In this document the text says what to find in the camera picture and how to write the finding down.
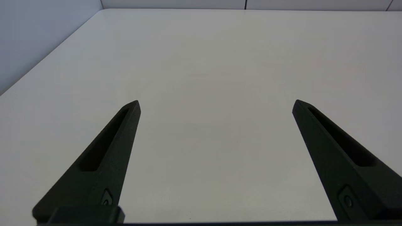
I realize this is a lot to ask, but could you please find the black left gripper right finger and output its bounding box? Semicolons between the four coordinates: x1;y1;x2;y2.
292;99;402;222

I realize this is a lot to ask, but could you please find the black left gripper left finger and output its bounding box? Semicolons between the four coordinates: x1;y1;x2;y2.
32;100;141;224

